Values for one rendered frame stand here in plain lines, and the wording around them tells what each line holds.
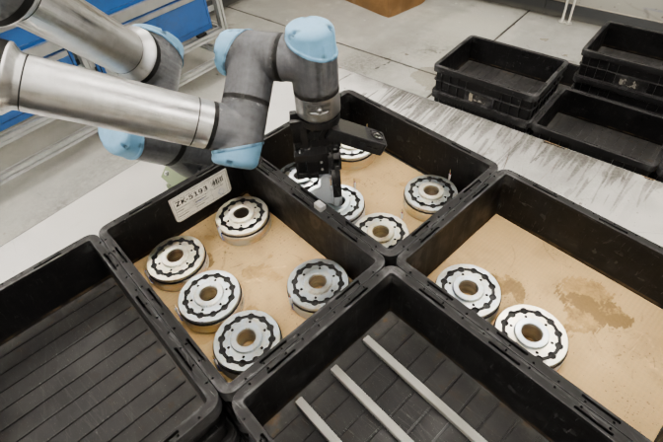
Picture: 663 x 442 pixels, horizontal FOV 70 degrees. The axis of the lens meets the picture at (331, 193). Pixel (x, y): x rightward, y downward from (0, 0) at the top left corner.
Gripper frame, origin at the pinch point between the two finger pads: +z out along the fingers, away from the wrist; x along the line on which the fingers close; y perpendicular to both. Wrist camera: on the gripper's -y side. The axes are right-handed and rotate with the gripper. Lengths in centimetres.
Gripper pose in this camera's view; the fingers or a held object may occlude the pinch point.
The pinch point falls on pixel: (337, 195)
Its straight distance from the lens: 94.0
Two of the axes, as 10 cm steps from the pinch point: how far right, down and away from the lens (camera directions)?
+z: 0.7, 7.2, 6.9
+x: 0.9, 6.9, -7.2
